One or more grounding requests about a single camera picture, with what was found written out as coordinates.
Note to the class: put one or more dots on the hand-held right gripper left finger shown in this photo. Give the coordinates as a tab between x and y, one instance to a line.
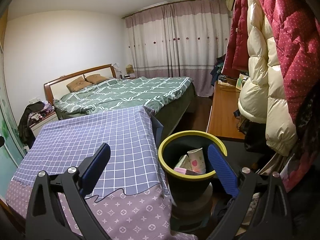
96	168

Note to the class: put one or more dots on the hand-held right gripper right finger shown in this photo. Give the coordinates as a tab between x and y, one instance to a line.
225	172

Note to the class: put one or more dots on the spotted paper cup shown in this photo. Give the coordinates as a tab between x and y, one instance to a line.
196	160

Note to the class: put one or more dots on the pink box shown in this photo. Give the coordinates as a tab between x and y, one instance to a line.
185	171

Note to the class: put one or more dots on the tall beige carton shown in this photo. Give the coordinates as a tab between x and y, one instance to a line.
183	162

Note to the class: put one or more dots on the yellow-rimmed dark bin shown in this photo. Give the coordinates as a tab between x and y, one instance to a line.
175	187

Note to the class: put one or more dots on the blue checked tablecloth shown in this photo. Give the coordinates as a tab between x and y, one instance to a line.
87	130

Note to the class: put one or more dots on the mauve patterned cloth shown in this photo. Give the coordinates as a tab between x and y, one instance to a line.
130	212

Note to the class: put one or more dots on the long wooden sideboard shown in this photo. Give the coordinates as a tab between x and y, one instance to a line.
222	115

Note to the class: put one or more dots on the white nightstand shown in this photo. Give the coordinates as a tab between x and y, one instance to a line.
42	126

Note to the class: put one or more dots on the green checked duvet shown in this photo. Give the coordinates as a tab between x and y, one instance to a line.
130	92

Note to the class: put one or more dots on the pile of dark clothes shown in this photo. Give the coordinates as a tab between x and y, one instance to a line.
25	125

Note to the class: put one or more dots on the brown pillow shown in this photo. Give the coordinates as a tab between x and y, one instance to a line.
97	78
77	85

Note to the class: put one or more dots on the glass wardrobe door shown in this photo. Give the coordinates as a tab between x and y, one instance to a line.
10	155

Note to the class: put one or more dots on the wooden bed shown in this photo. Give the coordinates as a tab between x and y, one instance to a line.
60	87

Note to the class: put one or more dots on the green white desk card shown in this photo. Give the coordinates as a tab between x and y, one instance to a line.
240	82

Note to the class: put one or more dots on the cream puffer jacket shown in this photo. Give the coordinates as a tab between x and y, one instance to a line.
270	92

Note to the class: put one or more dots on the heap of mixed clothes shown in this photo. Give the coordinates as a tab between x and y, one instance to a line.
217	67

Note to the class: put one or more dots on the pink white curtain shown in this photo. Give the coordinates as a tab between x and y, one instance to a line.
175	42

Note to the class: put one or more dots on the red spotted puffer jacket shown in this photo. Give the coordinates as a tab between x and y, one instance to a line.
295	42

